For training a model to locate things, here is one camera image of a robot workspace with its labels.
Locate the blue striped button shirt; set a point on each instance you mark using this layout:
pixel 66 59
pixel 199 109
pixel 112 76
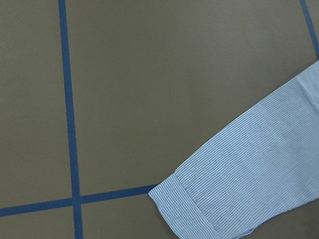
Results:
pixel 262 164

